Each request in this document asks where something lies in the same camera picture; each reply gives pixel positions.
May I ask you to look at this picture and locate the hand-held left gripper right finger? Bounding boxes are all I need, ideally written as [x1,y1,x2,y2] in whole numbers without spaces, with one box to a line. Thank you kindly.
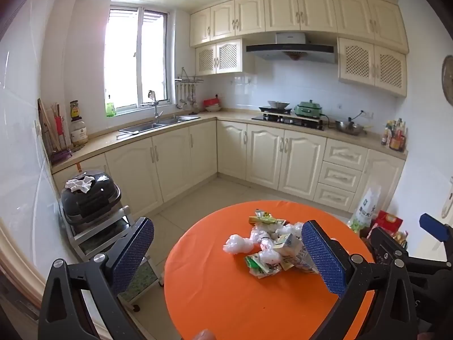
[301,220,418,340]

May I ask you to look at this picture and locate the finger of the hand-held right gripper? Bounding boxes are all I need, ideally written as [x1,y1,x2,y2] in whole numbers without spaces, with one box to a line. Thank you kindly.
[419,213,453,243]
[368,226,409,266]

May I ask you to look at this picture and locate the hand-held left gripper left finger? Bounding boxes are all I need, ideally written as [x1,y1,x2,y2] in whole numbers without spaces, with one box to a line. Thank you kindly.
[38,217,155,340]

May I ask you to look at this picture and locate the white drink carton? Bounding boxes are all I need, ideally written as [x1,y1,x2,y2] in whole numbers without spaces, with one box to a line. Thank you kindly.
[274,235,319,275]

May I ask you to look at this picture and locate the red gift box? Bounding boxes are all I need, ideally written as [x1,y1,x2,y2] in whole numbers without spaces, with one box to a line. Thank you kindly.
[371,211,403,236]

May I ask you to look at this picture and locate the metal storage rack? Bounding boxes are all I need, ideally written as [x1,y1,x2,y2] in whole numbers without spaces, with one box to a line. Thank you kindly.
[71,205,163,312]

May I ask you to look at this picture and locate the white rice bag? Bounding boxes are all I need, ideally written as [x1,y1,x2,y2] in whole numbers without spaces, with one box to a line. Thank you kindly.
[349,184,383,229]

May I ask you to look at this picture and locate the black countertop oven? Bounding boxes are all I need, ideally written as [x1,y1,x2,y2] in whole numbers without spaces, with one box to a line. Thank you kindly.
[60,171,123,232]

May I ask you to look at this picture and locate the crumpled clear plastic wrap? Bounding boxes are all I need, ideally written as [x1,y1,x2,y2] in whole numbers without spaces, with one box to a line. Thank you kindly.
[249,224,305,253]

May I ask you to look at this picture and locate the yellow green snack packet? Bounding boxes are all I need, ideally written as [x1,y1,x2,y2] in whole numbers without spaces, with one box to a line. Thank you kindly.
[248,211,287,228]

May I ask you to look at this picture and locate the white crumpled cloth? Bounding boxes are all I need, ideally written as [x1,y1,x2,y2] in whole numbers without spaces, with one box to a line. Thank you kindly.
[65,175,94,195]

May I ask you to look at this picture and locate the crumpled white plastic wrap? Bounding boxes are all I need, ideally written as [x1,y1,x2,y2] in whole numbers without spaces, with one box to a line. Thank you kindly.
[223,234,250,254]

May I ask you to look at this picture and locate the group of condiment bottles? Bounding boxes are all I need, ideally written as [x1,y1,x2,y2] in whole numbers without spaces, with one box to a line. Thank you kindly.
[381,118,407,153]

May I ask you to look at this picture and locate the round orange table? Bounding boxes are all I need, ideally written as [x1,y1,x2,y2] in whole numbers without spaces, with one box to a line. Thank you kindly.
[164,200,376,340]

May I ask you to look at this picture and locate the cream base kitchen cabinets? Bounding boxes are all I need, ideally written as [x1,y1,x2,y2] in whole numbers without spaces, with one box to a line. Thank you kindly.
[51,108,407,216]

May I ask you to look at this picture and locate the steel wok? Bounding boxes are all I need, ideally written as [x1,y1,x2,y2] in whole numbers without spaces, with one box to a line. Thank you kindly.
[335,117,367,136]

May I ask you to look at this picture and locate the steel double sink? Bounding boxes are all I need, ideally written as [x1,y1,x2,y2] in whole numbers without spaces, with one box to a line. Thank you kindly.
[117,114,201,136]

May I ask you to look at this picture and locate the large clear jar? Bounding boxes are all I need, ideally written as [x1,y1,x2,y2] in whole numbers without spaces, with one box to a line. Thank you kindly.
[70,118,88,146]

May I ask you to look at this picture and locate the black gas stove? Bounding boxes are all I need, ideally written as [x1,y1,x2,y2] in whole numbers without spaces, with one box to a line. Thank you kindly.
[251,113,324,131]

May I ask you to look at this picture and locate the steel kitchen faucet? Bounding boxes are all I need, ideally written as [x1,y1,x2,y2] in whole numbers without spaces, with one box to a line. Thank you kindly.
[142,90,164,121]

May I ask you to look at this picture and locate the round woven trivet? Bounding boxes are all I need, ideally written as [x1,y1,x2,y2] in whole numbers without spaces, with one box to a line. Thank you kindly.
[441,55,453,107]

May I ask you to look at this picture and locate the green electric cooker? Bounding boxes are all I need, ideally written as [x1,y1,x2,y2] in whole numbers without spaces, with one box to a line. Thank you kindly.
[294,100,322,118]

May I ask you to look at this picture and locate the wooden cutting board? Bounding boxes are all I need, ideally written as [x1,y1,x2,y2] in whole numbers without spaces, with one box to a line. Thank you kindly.
[37,98,54,153]

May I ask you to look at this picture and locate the black frying pan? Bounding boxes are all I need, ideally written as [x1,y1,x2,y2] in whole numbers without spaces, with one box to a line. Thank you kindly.
[259,101,292,113]

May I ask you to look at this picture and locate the red lidded bowl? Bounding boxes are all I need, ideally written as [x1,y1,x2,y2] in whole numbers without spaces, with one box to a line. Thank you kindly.
[203,97,223,113]

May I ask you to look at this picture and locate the wide cream lattice door cabinet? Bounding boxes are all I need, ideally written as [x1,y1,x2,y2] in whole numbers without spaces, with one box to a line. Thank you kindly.
[337,37,407,97]

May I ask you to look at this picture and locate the hanging utensil rack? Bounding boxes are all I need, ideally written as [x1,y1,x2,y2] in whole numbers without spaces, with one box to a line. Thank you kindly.
[174,67,205,110]

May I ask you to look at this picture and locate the black range hood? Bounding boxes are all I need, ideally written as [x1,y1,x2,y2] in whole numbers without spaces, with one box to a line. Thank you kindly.
[246,32,337,65]

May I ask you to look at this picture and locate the small cream lattice door cabinet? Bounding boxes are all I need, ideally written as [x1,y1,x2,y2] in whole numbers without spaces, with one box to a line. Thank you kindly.
[195,39,255,76]

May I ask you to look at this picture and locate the cream upper wall cabinets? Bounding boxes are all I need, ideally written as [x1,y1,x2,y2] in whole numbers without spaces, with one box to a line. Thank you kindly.
[189,0,409,54]

